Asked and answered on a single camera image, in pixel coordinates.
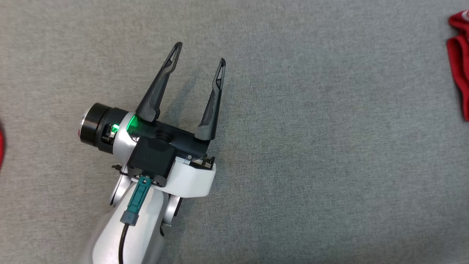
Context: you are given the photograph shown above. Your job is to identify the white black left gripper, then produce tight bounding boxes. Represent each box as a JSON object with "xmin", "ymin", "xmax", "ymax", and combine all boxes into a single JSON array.
[{"xmin": 80, "ymin": 42, "xmax": 226, "ymax": 197}]

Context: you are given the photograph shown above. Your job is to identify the red white-striped shorts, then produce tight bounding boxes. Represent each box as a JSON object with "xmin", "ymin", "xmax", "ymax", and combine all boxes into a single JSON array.
[{"xmin": 0, "ymin": 121, "xmax": 5, "ymax": 171}]

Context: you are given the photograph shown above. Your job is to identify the red white basketball jersey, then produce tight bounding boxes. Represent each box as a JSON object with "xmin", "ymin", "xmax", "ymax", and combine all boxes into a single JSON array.
[{"xmin": 446, "ymin": 11, "xmax": 469, "ymax": 121}]

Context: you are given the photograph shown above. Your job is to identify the teal cable connector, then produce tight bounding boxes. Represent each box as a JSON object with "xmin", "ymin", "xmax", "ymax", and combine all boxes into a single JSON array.
[{"xmin": 120, "ymin": 176, "xmax": 153, "ymax": 226}]

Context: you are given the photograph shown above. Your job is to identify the black camera cable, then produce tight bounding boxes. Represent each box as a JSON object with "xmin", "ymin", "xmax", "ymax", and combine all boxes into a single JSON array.
[{"xmin": 118, "ymin": 224, "xmax": 131, "ymax": 264}]

